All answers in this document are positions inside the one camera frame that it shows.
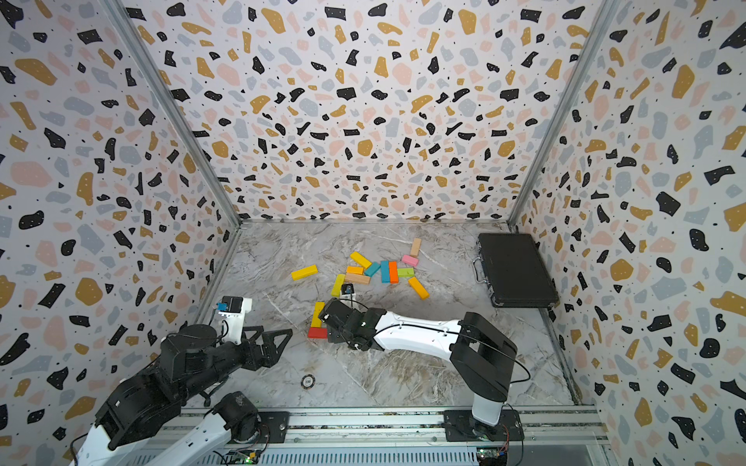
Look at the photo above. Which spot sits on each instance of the orange-yellow block right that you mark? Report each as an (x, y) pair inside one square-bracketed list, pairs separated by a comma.
[(418, 288)]

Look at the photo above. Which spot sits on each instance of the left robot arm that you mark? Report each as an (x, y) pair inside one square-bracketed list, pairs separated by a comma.
[(140, 405)]

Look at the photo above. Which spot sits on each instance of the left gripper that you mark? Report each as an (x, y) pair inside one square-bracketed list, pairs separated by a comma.
[(257, 360)]

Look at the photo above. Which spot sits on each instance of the teal block tilted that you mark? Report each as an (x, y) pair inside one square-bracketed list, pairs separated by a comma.
[(372, 269)]

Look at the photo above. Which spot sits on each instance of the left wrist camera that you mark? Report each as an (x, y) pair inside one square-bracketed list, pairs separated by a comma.
[(232, 311)]

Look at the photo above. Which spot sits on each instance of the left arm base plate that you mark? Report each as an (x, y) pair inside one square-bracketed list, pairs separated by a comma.
[(271, 428)]

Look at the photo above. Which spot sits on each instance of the teal block upright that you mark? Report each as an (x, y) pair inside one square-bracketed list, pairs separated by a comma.
[(385, 271)]

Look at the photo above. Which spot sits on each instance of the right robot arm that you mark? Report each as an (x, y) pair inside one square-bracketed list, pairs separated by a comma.
[(485, 358)]

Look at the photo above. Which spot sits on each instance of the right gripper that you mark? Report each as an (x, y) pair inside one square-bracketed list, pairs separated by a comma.
[(332, 338)]

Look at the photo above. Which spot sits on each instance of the red block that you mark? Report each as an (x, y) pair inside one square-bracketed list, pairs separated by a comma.
[(318, 333)]

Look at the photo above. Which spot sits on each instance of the lime yellow block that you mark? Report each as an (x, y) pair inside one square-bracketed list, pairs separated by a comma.
[(338, 284)]

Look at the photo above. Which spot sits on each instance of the black briefcase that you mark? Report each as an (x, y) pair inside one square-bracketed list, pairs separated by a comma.
[(511, 268)]

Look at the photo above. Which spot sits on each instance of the tan wooden block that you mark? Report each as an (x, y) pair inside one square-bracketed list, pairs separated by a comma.
[(359, 279)]

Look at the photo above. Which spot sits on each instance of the circuit board with leds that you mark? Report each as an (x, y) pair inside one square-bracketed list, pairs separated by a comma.
[(242, 457)]

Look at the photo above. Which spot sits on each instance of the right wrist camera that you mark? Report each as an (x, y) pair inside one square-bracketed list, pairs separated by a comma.
[(348, 292)]

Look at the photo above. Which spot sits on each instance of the orange block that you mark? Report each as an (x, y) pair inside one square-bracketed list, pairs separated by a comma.
[(393, 272)]

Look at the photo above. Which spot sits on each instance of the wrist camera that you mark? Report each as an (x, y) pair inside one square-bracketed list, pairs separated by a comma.
[(348, 292), (232, 311)]

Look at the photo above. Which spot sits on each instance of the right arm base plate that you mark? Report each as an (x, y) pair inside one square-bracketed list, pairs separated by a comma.
[(460, 426)]

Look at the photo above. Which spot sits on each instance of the aluminium front rail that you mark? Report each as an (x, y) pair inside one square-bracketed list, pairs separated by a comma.
[(422, 427)]

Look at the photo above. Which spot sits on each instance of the pink block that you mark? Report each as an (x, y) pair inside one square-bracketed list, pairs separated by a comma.
[(410, 260)]

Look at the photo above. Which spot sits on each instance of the tan block upper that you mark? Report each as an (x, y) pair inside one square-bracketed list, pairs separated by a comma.
[(416, 247)]

